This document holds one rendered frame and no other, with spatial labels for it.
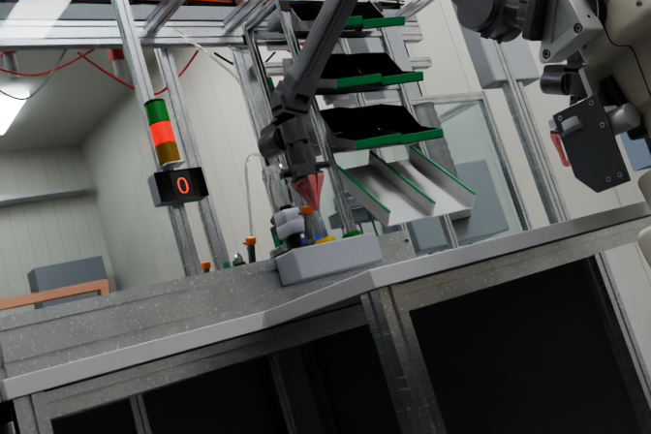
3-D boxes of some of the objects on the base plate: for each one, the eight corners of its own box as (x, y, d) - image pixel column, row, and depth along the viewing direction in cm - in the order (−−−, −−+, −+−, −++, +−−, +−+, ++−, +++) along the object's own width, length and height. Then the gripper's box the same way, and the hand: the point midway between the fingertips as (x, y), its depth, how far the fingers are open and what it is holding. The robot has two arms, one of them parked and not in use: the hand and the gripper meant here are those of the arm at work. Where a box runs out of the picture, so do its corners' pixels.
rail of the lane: (419, 272, 180) (405, 226, 182) (9, 381, 125) (-7, 312, 127) (404, 278, 184) (389, 232, 186) (0, 386, 129) (-16, 319, 131)
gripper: (287, 139, 175) (306, 209, 172) (324, 136, 181) (343, 202, 179) (270, 150, 180) (289, 218, 177) (307, 146, 186) (325, 211, 184)
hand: (315, 206), depth 178 cm, fingers closed
